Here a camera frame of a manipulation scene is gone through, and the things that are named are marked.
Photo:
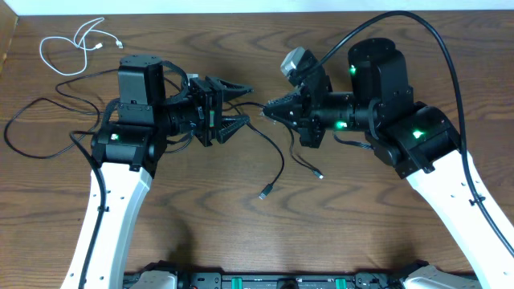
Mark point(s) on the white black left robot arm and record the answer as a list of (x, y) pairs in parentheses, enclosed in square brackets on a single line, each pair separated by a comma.
[(157, 100)]

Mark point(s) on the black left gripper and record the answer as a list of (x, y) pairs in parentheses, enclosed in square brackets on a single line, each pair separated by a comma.
[(216, 124)]

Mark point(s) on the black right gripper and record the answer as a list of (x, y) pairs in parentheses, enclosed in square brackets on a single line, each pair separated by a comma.
[(306, 115)]

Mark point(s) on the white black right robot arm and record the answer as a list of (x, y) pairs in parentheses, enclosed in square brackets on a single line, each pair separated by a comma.
[(417, 140)]

